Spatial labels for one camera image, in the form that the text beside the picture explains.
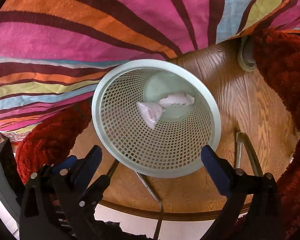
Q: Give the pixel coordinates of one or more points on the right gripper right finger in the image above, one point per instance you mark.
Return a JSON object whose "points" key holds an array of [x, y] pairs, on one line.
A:
{"points": [[252, 207]]}

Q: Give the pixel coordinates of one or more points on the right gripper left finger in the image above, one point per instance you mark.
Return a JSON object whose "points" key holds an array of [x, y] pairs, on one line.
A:
{"points": [[59, 202]]}

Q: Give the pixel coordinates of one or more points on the white tissue pack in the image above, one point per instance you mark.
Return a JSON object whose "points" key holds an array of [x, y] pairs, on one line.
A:
{"points": [[151, 112], [177, 99]]}

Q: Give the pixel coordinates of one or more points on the white mesh trash basket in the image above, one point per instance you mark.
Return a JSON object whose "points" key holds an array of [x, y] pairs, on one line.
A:
{"points": [[172, 149]]}

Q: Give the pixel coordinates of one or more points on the colourful striped bed cover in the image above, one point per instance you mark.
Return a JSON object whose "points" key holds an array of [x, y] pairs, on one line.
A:
{"points": [[53, 53]]}

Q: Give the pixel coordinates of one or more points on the red shaggy rug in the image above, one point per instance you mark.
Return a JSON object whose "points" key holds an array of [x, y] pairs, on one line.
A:
{"points": [[277, 57]]}

